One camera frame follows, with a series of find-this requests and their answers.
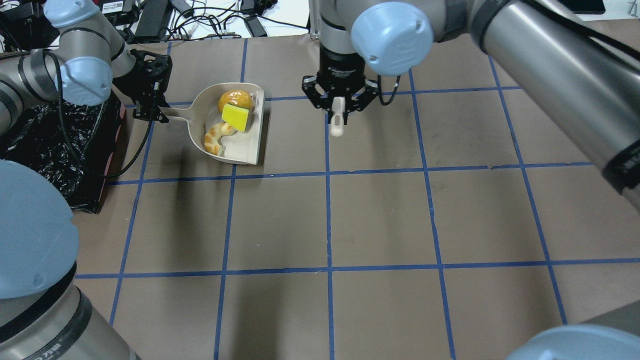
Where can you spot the beige plastic dustpan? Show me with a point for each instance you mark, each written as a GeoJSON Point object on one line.
{"type": "Point", "coordinates": [241, 148]}

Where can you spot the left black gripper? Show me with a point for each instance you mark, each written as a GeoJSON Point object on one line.
{"type": "Point", "coordinates": [138, 86]}

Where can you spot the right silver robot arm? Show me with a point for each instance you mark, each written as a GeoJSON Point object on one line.
{"type": "Point", "coordinates": [462, 220]}

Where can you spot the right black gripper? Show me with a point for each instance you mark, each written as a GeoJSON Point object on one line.
{"type": "Point", "coordinates": [342, 68]}

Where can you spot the aluminium frame post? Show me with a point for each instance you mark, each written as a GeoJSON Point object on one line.
{"type": "Point", "coordinates": [315, 19]}

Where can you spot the yellow-brown potato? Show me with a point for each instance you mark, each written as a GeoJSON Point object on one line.
{"type": "Point", "coordinates": [236, 97]}

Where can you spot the beige hand brush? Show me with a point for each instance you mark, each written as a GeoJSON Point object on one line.
{"type": "Point", "coordinates": [337, 121]}

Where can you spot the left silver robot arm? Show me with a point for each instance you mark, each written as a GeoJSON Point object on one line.
{"type": "Point", "coordinates": [51, 102]}

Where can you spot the yellow sponge wedge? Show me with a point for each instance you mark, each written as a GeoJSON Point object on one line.
{"type": "Point", "coordinates": [236, 117]}

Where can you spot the bin with black bag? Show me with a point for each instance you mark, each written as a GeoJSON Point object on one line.
{"type": "Point", "coordinates": [41, 137]}

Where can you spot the toy croissant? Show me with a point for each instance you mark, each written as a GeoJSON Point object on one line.
{"type": "Point", "coordinates": [212, 138]}

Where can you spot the black power adapter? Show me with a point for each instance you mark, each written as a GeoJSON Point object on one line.
{"type": "Point", "coordinates": [153, 21]}

